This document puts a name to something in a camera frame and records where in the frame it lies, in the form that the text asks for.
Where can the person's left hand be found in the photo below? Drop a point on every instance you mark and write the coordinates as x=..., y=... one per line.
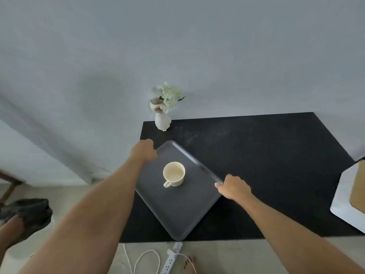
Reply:
x=144, y=152

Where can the person's right hand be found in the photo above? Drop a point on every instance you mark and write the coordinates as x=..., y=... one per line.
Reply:
x=235, y=188

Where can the dark grey rectangular tray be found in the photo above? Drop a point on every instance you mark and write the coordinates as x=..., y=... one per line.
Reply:
x=182, y=211

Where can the white tissue box wooden lid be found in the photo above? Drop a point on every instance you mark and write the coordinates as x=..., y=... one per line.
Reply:
x=343, y=202

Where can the person's left forearm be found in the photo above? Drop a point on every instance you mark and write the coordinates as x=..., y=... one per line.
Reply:
x=97, y=219

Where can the person's right forearm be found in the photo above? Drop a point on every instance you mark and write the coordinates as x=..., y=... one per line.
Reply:
x=291, y=239

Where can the person's foot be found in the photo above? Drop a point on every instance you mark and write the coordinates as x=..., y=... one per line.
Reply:
x=189, y=265

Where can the cream ceramic cup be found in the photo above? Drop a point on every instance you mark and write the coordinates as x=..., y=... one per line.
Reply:
x=174, y=172

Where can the black table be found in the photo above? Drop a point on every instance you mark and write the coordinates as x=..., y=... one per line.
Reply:
x=256, y=154

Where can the white green artificial flowers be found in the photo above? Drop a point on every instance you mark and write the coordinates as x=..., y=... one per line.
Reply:
x=170, y=97

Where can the white power strip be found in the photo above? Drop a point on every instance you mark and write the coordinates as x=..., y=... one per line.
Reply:
x=171, y=259

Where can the brown wooden furniture frame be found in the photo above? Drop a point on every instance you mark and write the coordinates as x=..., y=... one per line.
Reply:
x=10, y=181

